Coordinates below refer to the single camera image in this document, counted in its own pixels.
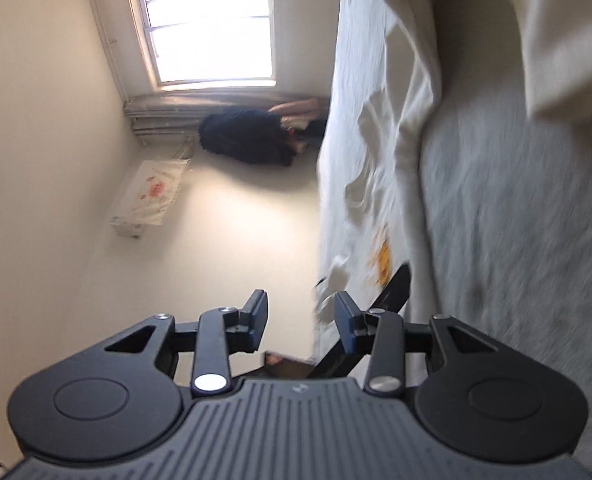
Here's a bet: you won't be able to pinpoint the covered wall air conditioner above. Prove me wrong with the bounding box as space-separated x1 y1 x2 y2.
110 159 189 238

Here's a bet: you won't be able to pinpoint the hanging dark clothes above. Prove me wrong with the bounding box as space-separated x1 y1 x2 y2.
198 98 328 167

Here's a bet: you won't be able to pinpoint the grey bed sheet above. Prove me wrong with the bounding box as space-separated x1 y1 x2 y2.
314 0 592 468

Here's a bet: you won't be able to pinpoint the grey window curtain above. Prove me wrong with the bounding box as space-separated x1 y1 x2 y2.
124 88 307 139

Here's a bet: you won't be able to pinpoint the cream Pooh t-shirt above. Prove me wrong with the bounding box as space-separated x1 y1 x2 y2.
317 0 592 325

